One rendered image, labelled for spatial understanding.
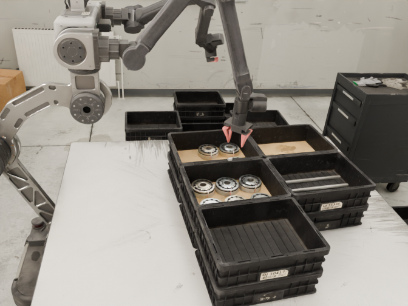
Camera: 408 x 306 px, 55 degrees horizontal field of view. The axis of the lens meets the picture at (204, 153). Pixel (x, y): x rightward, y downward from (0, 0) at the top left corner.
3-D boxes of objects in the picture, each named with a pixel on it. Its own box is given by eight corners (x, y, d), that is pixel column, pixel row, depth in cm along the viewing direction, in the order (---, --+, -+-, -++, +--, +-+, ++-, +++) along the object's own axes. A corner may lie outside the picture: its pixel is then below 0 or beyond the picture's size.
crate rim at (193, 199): (195, 212, 147) (196, 207, 146) (179, 169, 172) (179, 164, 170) (291, 200, 157) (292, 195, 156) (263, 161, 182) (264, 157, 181)
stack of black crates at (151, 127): (126, 183, 289) (124, 129, 266) (127, 162, 314) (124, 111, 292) (180, 181, 296) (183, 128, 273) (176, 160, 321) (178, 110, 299)
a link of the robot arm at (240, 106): (233, 93, 154) (237, 99, 149) (250, 93, 155) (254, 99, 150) (231, 109, 157) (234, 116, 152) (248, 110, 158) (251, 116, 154)
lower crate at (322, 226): (283, 238, 168) (288, 217, 162) (257, 197, 192) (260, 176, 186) (363, 227, 178) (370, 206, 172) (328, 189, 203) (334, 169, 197)
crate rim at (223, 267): (218, 272, 122) (219, 267, 121) (195, 212, 147) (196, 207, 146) (331, 254, 133) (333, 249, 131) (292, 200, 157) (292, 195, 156)
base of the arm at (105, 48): (96, 62, 140) (94, 27, 134) (119, 62, 142) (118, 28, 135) (95, 70, 133) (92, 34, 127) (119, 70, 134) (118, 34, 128)
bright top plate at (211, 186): (196, 195, 165) (197, 193, 164) (187, 182, 172) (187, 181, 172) (218, 190, 168) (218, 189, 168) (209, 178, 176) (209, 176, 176)
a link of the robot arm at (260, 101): (237, 78, 153) (242, 85, 145) (265, 78, 155) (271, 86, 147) (233, 106, 158) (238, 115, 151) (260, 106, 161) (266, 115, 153)
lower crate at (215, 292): (214, 315, 133) (217, 291, 127) (193, 252, 158) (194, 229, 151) (318, 295, 143) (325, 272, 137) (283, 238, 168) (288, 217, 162)
